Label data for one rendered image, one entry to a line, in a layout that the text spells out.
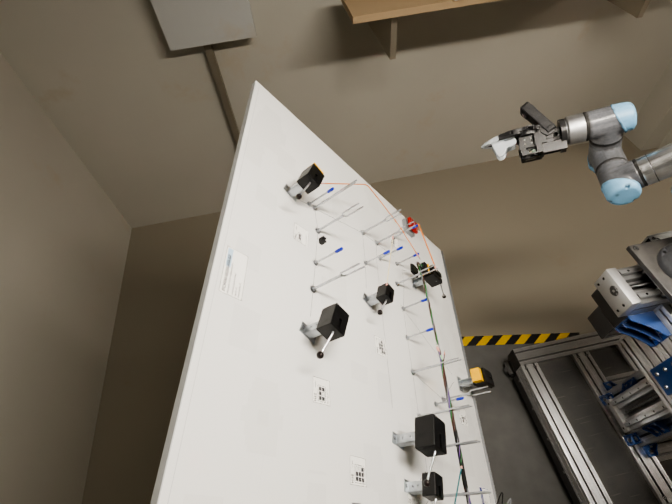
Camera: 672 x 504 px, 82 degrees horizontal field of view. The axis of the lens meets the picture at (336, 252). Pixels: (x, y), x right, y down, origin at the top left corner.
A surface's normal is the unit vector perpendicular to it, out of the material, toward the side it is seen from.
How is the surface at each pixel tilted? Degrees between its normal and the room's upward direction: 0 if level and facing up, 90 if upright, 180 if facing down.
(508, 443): 0
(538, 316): 0
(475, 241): 0
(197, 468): 53
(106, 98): 90
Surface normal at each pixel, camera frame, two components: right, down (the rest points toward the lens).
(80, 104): 0.19, 0.77
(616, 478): -0.07, -0.61
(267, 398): 0.75, -0.40
